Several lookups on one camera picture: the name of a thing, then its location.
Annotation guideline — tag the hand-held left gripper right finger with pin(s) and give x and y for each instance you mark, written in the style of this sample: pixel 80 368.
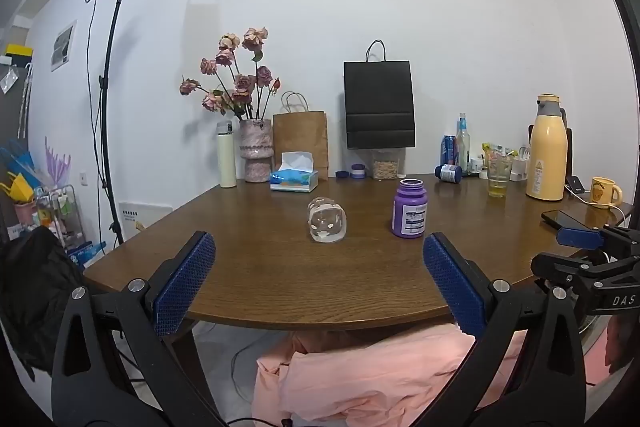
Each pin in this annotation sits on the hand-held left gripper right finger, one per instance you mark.
pixel 452 279

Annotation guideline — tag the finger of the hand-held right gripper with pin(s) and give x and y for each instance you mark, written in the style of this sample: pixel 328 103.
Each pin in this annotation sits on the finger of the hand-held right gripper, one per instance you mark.
pixel 567 268
pixel 579 237

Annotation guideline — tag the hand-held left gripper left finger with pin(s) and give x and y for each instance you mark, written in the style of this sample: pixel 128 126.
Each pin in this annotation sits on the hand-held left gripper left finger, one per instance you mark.
pixel 182 279

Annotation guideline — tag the clear glass cup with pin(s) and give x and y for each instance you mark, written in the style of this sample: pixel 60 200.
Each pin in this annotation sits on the clear glass cup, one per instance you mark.
pixel 327 221

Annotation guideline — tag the plastic cup with yellow drink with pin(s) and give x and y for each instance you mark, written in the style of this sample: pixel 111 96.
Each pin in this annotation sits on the plastic cup with yellow drink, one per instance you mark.
pixel 499 178

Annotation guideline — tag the black smartphone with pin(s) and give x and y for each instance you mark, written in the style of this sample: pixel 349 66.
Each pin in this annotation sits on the black smartphone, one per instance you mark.
pixel 565 219

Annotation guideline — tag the yellow mug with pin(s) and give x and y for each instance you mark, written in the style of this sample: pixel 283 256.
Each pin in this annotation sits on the yellow mug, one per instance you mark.
pixel 604 192

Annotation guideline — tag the black power bank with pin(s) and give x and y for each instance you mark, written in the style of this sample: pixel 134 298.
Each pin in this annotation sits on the black power bank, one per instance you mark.
pixel 576 185

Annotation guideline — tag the purple pill bottle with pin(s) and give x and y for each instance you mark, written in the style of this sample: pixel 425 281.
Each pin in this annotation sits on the purple pill bottle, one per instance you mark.
pixel 410 208

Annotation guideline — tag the yellow thermos jug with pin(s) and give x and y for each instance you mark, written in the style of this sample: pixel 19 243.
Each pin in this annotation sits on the yellow thermos jug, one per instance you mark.
pixel 547 152

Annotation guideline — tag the small blue bottle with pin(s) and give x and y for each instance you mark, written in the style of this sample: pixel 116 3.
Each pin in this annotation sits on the small blue bottle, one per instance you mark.
pixel 449 172

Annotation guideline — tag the pile of snack packets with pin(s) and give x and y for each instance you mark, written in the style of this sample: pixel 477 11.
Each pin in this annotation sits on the pile of snack packets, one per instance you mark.
pixel 497 151

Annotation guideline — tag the pink cloth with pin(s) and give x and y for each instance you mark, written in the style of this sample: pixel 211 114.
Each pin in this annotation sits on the pink cloth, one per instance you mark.
pixel 370 377

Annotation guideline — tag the blue drink can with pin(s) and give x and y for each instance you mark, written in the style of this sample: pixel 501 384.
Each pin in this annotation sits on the blue drink can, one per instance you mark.
pixel 447 149

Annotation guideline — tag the clear snack container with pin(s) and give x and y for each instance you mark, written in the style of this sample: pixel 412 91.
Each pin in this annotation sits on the clear snack container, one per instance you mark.
pixel 385 166

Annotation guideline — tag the white thermos flask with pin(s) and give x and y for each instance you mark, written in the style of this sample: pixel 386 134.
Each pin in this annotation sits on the white thermos flask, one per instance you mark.
pixel 226 154

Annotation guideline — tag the clear glass bottle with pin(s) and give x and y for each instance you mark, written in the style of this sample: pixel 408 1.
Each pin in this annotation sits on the clear glass bottle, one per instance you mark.
pixel 463 144

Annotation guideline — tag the metal storage rack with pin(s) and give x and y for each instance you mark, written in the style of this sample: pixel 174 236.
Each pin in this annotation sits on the metal storage rack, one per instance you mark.
pixel 60 217

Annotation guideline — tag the small blue jar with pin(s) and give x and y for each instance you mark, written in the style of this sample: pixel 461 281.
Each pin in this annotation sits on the small blue jar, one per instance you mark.
pixel 357 170

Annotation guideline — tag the black jacket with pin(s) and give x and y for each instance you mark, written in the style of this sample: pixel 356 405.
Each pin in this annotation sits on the black jacket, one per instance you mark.
pixel 35 297

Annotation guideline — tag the pink stone vase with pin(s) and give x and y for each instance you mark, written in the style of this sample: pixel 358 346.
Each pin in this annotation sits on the pink stone vase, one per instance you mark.
pixel 257 149

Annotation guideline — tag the blue tissue box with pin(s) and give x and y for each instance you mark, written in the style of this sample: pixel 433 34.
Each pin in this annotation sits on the blue tissue box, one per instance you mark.
pixel 294 174

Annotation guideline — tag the purple clothes hangers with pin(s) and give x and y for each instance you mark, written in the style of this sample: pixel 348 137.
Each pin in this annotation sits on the purple clothes hangers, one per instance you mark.
pixel 57 164

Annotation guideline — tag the brown paper bag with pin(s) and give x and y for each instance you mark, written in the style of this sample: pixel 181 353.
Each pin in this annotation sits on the brown paper bag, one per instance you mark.
pixel 301 142

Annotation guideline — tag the black paper bag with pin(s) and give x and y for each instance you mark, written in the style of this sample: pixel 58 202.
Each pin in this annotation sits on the black paper bag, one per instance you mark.
pixel 379 104

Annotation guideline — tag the blue clothes hangers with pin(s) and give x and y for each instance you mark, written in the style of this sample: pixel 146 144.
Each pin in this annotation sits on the blue clothes hangers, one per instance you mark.
pixel 17 162

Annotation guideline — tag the dried pink roses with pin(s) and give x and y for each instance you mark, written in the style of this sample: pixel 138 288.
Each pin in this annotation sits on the dried pink roses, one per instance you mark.
pixel 235 74

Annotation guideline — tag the white wall socket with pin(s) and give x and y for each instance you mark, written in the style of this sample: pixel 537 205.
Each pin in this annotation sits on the white wall socket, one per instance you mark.
pixel 83 178

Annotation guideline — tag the wall poster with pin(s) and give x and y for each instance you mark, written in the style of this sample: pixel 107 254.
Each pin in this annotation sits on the wall poster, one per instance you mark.
pixel 63 45

